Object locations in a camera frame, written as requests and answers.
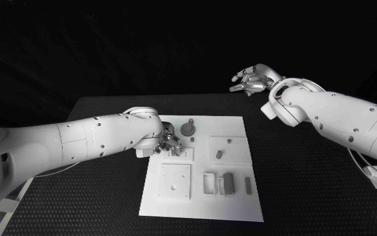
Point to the long thin grey cylinder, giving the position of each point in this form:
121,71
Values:
248,185

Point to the white support frame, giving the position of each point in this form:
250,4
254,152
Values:
372,175
12,203

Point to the grey oval plug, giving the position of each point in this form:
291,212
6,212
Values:
219,154

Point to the white task board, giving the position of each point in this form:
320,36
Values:
201,203

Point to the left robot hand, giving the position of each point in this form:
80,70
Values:
169,138

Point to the thick grey cylinder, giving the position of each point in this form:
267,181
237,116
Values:
229,183

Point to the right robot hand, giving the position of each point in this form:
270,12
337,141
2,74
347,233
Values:
257,85

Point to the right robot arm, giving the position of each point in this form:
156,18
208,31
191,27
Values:
324,113

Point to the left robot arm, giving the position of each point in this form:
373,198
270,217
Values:
88,140

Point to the grey gear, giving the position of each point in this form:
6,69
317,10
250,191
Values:
188,129

